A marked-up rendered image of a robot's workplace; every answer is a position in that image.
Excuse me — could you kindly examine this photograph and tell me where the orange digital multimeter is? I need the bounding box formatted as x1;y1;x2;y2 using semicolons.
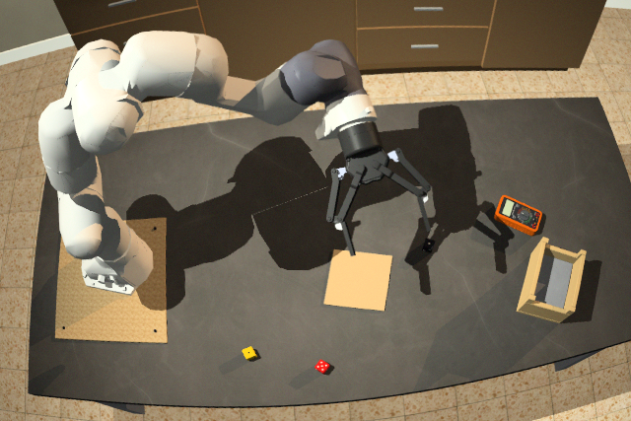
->
494;195;542;236

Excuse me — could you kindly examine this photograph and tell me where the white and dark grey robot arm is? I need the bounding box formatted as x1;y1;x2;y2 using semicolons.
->
38;31;377;296

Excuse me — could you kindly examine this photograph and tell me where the tan flat mat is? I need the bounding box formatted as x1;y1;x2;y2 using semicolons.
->
324;249;392;311

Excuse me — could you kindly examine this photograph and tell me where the black die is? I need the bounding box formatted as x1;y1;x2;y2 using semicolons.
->
422;238;435;253

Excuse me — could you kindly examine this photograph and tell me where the red die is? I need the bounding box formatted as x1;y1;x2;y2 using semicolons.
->
315;360;329;374

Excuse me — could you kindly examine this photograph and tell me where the yellow die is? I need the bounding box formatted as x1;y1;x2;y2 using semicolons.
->
243;347;257;361

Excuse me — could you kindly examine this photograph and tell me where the wooden crate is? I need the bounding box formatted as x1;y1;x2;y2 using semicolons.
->
518;239;587;323

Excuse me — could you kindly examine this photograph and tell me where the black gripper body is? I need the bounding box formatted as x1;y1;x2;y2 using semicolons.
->
337;122;389;184

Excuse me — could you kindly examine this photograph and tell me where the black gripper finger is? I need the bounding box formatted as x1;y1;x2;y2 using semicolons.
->
371;148;431;232
326;165;365;256

